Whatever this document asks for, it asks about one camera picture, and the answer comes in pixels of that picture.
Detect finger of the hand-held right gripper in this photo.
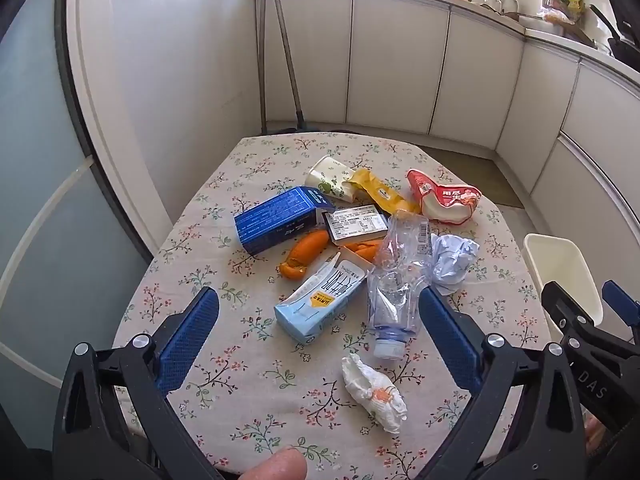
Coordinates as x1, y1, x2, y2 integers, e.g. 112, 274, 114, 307
602, 280, 640, 346
542, 281, 608, 343

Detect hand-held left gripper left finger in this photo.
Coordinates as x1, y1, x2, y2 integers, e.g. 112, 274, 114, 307
52, 286, 221, 480

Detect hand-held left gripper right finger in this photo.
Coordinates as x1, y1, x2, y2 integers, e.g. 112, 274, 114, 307
419, 286, 583, 480

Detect white plastic bin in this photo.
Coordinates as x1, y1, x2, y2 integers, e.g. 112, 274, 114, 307
522, 233, 604, 341

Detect crushed clear plastic bottle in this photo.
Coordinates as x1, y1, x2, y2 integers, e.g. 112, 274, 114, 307
367, 210, 433, 360

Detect white paper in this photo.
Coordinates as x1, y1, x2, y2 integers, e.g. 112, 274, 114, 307
430, 232, 481, 296

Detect stained white tissue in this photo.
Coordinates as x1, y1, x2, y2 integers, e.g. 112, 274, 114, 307
341, 353, 408, 435

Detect small orange peel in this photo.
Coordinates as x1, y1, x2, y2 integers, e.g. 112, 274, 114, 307
347, 239, 383, 263

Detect light blue milk carton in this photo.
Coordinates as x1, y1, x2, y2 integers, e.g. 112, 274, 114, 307
273, 254, 373, 345

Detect large orange peel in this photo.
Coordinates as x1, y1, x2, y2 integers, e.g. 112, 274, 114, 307
278, 229, 331, 280

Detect blue cardboard box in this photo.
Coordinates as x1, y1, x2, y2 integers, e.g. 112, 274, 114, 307
234, 186, 336, 256

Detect person's left hand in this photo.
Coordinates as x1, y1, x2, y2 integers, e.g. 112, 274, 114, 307
239, 447, 308, 480

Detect floral tablecloth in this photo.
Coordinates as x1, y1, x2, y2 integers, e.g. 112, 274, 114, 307
112, 132, 553, 476

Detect red and white snack bag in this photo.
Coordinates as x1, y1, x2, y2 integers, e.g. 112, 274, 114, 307
405, 168, 483, 225

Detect small white label box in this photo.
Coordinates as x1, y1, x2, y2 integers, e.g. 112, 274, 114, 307
321, 205, 390, 247

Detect yellow snack wrapper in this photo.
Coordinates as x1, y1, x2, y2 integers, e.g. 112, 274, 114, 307
347, 167, 421, 216

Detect frosted glass sliding door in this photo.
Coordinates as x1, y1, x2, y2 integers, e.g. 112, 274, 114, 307
0, 0, 156, 411

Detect white paper cup green print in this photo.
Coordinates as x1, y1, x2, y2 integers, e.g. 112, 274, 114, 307
305, 155, 358, 203

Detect white kitchen cabinets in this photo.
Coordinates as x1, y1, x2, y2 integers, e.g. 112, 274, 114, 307
265, 0, 640, 291

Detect black frying pan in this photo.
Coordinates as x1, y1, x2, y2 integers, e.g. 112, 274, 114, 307
589, 4, 640, 73

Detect colourful snack packets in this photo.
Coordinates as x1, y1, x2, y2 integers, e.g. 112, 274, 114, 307
542, 0, 587, 26

